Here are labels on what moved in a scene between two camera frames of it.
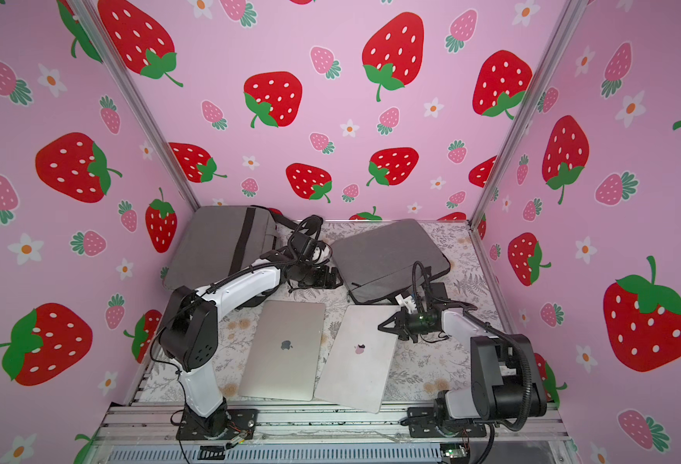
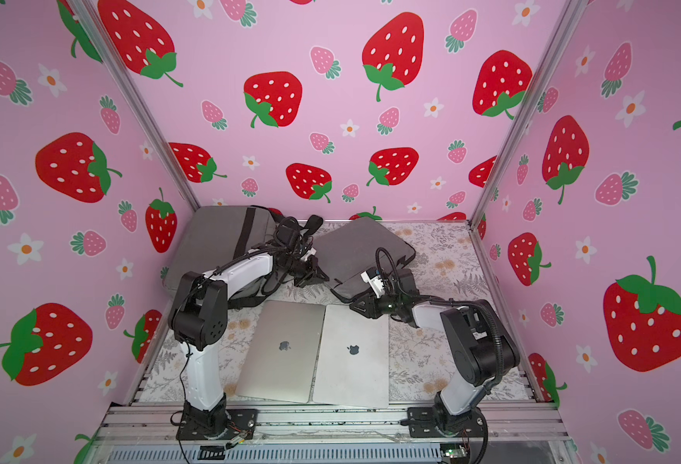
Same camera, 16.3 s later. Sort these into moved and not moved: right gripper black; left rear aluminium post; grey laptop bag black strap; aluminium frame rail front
Moved: right gripper black
Not moved: grey laptop bag black strap; left rear aluminium post; aluminium frame rail front
